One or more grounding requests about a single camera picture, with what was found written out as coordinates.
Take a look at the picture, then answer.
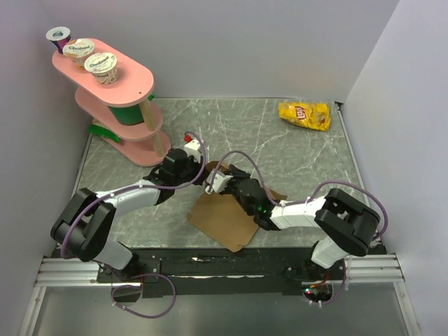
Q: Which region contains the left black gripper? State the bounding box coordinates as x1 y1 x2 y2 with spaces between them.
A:
173 152 210 186

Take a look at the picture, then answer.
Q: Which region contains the brown cardboard box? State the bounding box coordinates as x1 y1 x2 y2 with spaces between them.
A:
187 162 287 252

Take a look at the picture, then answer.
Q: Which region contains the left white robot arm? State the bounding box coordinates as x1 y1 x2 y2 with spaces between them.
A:
50 148 207 281

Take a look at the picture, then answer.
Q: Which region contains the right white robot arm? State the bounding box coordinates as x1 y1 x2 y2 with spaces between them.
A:
209 165 380 279

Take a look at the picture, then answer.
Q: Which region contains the pink tiered shelf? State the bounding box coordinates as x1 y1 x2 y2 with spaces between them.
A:
52 39 171 167

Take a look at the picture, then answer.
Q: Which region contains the yellow chips bag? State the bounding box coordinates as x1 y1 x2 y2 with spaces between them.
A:
278 101 331 132

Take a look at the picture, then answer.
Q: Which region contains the white Chobani yogurt cup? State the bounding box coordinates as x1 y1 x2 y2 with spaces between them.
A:
84 52 118 85

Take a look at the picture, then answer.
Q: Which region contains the orange Chobani yogurt cup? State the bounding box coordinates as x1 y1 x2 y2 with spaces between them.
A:
62 38 95 68

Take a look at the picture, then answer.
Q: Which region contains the purple yogurt cup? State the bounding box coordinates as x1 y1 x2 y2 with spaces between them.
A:
45 26 71 54

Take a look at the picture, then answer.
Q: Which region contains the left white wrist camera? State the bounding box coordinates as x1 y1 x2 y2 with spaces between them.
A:
183 134 204 163

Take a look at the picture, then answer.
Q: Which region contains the purple cable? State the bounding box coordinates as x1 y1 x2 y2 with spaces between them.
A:
204 150 389 242
111 273 177 319
60 131 208 260
307 258 349 309

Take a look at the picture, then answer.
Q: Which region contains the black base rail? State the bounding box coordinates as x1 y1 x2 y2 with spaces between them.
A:
97 247 344 298

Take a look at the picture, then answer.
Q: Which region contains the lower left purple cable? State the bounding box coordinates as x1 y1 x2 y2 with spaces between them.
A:
111 273 177 319

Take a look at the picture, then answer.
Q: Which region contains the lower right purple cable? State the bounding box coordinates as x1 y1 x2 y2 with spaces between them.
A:
307 258 349 309

